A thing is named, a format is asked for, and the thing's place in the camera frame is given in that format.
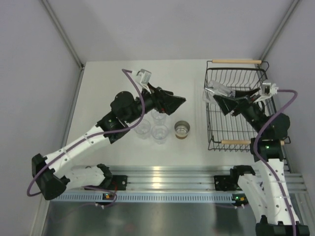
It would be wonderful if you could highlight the slotted grey cable duct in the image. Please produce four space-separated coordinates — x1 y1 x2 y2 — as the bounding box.
53 191 246 204

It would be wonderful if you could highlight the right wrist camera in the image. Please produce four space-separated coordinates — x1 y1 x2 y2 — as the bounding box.
256 82 279 102

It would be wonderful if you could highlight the clear plastic cup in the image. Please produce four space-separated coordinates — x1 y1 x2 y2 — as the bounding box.
203 80 235 105
151 125 169 145
151 110 167 125
133 119 151 140

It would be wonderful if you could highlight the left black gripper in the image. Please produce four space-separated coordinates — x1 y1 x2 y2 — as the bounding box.
126 83 186 124

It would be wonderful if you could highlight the steel cup cork base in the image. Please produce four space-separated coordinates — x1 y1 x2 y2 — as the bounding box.
174 120 190 140

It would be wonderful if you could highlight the aluminium mounting rail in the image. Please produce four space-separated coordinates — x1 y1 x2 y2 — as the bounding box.
40 166 307 192

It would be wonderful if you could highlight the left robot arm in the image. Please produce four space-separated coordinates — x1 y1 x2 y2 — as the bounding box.
31 85 186 201

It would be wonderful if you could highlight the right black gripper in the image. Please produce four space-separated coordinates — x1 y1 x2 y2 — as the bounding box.
214 87 266 136

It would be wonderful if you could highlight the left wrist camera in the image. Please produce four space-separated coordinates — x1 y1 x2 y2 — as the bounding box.
132 69 152 86

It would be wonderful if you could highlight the clear plastic cup bottom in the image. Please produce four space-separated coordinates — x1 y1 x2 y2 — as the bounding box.
151 125 169 145

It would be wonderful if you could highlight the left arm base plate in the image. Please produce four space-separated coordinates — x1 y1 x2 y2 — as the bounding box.
90 175 127 191

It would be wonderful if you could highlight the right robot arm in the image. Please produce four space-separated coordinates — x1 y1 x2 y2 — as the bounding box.
204 84 310 236

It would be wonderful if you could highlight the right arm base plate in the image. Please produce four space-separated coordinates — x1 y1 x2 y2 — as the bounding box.
214 175 242 191

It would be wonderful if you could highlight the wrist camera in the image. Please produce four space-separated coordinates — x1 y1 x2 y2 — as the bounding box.
256 82 279 102
132 69 152 86

